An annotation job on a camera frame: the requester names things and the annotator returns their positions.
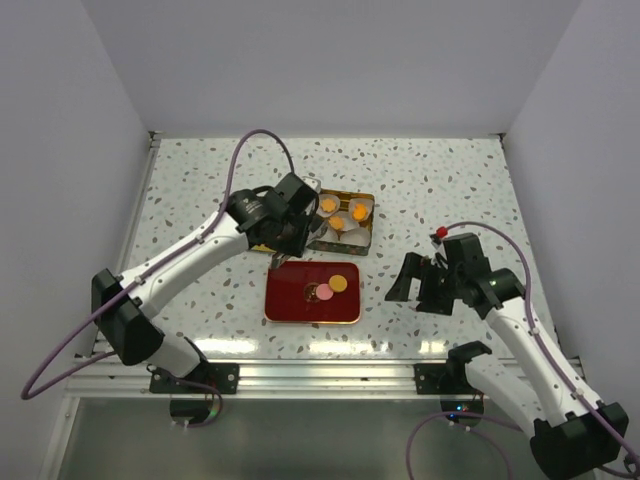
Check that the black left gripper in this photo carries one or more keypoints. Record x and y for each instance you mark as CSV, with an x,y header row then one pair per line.
x,y
297,246

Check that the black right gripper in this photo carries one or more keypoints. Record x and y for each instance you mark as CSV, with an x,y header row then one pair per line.
x,y
412,267

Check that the steel serving tongs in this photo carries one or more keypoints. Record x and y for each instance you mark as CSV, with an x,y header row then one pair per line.
x,y
295,241

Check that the orange leaf cookie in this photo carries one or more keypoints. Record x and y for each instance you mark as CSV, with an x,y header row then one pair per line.
x,y
337,223

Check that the tan round biscuit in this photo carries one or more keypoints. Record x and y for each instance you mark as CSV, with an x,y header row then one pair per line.
x,y
338,283

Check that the orange fish cookie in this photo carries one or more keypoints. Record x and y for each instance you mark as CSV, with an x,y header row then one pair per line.
x,y
360,212

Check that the green tin lid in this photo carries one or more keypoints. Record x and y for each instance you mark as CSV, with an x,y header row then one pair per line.
x,y
262,248

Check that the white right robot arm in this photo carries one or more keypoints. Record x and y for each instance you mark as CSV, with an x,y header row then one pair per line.
x,y
570,429

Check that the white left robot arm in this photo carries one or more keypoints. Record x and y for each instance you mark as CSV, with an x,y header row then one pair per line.
x,y
125,305

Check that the white paper cup bottom left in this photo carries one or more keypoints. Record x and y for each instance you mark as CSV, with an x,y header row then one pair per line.
x,y
328,235

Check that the white paper cup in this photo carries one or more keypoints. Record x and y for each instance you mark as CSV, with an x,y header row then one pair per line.
x,y
350,222
323,214
359,237
369,203
328,235

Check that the white paper cup top left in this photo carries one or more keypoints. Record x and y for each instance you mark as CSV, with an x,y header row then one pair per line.
x,y
323,214

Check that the white paper cup centre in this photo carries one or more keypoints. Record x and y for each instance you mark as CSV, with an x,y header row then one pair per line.
x,y
350,222

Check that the pink sandwich cookie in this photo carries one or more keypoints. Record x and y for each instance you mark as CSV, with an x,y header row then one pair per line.
x,y
323,292

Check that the red lacquer tray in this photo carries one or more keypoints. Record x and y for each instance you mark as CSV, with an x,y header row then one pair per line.
x,y
290,294

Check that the green cookie tin box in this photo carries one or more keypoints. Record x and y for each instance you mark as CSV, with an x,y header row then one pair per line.
x,y
337,246

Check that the white paper cup bottom right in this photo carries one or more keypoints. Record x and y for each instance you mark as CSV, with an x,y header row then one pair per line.
x,y
359,237

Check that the white paper cup top right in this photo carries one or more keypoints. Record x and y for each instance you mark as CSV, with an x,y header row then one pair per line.
x,y
369,203

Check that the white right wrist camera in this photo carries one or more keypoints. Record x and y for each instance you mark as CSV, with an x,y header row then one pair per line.
x,y
437,239

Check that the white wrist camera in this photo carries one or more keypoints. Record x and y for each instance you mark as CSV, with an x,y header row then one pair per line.
x,y
313,183
437,239

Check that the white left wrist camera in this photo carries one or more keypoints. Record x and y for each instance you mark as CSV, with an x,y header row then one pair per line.
x,y
313,183

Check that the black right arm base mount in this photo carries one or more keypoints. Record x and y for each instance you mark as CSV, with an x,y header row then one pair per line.
x,y
449,378

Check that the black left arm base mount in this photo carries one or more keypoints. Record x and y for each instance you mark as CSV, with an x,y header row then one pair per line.
x,y
210,375

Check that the aluminium frame rail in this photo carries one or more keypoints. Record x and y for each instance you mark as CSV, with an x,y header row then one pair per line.
x,y
268,379

